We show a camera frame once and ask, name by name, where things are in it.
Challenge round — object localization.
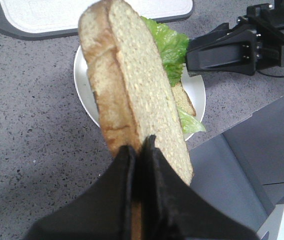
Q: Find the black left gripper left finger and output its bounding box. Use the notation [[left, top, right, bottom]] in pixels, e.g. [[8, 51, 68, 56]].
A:
[[24, 146, 136, 240]]

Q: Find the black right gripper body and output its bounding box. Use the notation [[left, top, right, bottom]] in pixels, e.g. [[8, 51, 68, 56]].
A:
[[228, 0, 284, 72]]

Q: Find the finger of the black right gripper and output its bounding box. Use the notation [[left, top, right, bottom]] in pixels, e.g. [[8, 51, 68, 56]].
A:
[[186, 31, 257, 76], [188, 22, 247, 50]]

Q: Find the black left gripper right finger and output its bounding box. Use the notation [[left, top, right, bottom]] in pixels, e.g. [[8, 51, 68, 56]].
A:
[[139, 135, 258, 240]]

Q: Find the green lettuce leaf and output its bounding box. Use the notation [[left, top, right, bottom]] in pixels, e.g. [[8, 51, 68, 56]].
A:
[[142, 17, 206, 134]]

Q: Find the bread slice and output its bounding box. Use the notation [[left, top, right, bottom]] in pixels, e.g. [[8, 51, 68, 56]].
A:
[[78, 0, 195, 240], [171, 82, 196, 117]]

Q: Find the grey white robot base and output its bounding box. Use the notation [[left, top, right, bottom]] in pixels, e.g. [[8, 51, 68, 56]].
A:
[[191, 96, 284, 240]]

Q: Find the white round plate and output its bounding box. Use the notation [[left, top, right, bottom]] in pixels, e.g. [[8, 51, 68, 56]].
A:
[[73, 44, 207, 142]]

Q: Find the white cutting board grey rim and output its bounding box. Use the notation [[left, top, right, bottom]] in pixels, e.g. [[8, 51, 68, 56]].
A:
[[0, 0, 195, 41]]

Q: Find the black cable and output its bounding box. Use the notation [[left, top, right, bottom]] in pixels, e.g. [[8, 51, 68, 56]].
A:
[[256, 67, 284, 78]]

